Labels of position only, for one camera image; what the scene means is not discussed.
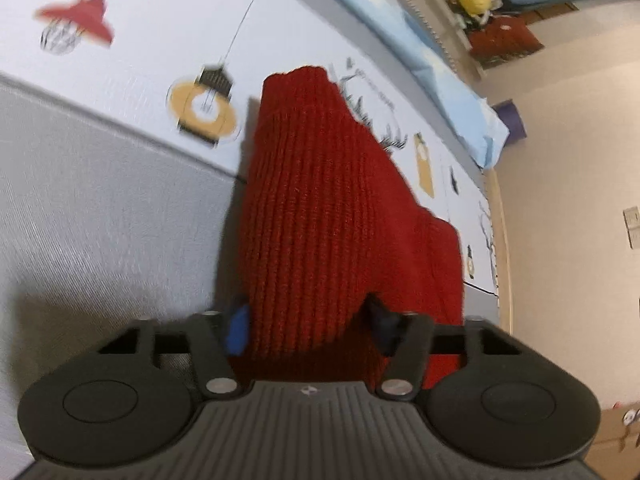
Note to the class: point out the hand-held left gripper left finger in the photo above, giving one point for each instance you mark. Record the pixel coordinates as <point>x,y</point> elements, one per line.
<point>238,330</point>

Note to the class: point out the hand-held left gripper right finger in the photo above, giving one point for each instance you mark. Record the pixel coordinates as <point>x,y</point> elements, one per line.
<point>384,327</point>

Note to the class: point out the red knit sweater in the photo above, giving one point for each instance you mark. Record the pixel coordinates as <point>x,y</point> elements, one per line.
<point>320,220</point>

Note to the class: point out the printed grey white bedsheet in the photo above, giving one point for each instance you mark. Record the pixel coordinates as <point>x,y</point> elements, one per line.
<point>125,150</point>

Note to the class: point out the purple object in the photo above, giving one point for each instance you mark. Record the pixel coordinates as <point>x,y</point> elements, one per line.
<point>512,120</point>

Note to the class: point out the light blue quilt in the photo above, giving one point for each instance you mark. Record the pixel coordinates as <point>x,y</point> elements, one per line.
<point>450,90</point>

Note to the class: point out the cardboard box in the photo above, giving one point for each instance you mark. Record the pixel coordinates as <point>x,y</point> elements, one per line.
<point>617,430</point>

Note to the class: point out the red cushion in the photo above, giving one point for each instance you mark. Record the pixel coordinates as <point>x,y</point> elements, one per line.
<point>505,37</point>

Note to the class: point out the wooden bed frame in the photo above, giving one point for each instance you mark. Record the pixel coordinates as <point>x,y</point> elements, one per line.
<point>502,240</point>

